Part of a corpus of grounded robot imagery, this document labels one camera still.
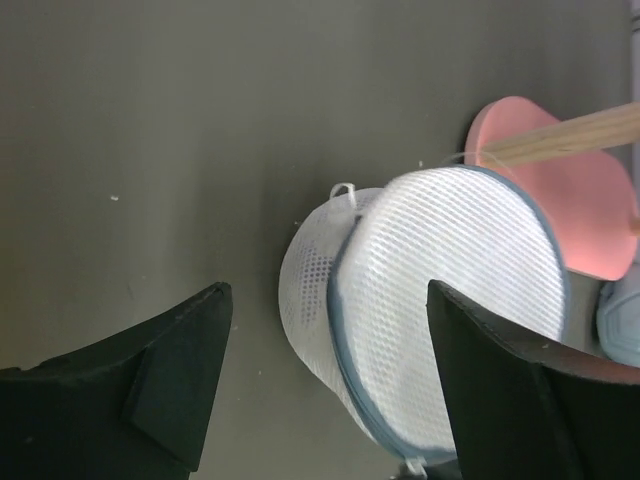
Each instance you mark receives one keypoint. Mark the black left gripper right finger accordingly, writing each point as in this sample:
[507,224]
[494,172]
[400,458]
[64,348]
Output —
[523,406]

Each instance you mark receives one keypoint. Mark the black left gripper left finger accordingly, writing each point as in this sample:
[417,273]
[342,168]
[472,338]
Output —
[135,405]

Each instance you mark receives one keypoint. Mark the light blue headphones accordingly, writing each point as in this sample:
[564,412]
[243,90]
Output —
[617,318]

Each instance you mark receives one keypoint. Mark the pink three-tier shelf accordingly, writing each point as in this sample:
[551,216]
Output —
[565,167]

